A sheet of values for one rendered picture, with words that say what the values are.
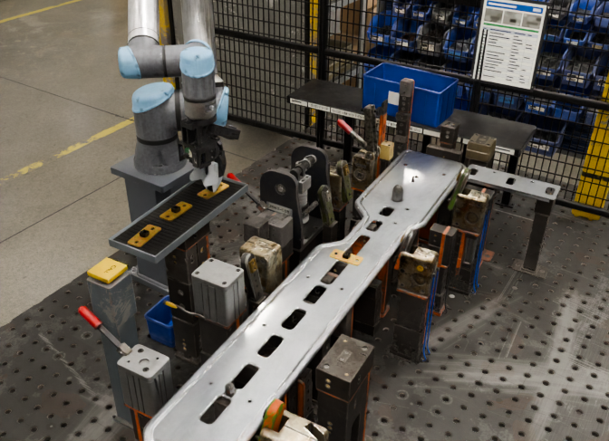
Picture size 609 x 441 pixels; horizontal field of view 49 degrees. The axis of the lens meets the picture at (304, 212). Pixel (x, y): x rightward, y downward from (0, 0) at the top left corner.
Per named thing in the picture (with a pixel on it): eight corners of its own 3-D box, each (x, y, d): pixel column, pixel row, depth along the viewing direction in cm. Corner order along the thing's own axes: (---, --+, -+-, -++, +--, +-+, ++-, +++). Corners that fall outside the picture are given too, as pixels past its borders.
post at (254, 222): (262, 345, 189) (258, 227, 168) (247, 339, 191) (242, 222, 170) (271, 334, 193) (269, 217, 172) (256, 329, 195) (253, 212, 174)
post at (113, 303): (135, 431, 164) (109, 291, 140) (111, 419, 167) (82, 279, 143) (155, 410, 169) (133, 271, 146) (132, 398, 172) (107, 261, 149)
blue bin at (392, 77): (436, 128, 235) (440, 93, 228) (360, 108, 249) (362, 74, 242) (455, 112, 246) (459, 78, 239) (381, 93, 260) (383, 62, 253)
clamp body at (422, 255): (421, 370, 182) (436, 268, 164) (380, 354, 187) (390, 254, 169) (433, 349, 189) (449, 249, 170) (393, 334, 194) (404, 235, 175)
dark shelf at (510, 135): (519, 158, 223) (521, 149, 221) (285, 102, 259) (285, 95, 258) (535, 133, 239) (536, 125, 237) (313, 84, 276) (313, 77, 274)
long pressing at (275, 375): (227, 491, 118) (227, 485, 117) (130, 438, 127) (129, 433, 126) (469, 167, 220) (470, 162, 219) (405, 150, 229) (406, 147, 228)
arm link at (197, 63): (213, 43, 154) (214, 56, 147) (216, 89, 160) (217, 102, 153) (178, 44, 153) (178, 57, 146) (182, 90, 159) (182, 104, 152)
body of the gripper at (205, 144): (178, 163, 163) (174, 117, 157) (203, 150, 169) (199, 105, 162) (201, 172, 159) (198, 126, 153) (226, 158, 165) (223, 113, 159)
